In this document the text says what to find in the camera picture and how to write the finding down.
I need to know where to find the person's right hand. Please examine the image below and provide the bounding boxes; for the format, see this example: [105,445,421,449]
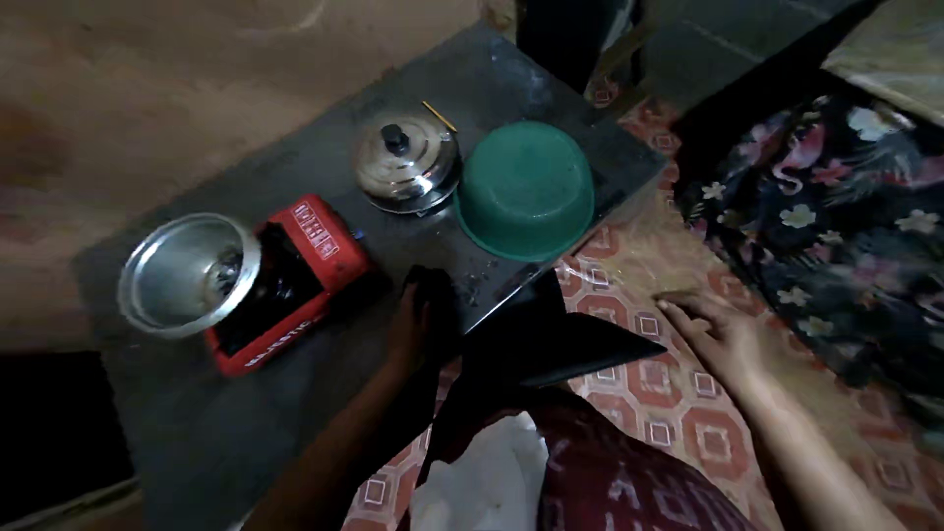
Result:
[655,289,769,395]

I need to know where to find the cream flat slab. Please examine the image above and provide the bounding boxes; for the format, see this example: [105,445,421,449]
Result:
[822,0,944,128]

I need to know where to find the dark grey table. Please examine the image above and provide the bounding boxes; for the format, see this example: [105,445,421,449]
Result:
[72,22,668,531]

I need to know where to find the steel lid with black knob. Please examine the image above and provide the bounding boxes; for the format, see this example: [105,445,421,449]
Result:
[353,114,462,215]

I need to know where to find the person's left forearm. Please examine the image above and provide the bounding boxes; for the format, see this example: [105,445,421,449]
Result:
[242,361,421,531]

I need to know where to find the black floral cloth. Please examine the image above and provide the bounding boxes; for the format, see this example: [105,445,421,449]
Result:
[673,94,944,443]

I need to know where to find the thin yellow stick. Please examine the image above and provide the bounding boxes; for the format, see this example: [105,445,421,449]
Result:
[422,101,458,134]

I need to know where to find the red gas stove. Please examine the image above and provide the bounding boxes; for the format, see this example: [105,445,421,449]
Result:
[205,193,373,378]

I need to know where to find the person's right forearm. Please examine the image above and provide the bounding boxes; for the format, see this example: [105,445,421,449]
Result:
[739,369,908,531]

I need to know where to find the silver metal pot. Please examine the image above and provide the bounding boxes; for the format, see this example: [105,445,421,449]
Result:
[118,212,263,340]

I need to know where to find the person's body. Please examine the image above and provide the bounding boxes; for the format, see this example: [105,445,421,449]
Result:
[398,385,758,531]

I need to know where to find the green plastic basin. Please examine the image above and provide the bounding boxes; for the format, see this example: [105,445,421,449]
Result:
[453,121,596,264]

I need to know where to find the person's left hand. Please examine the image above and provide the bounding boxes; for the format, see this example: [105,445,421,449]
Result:
[387,265,452,377]

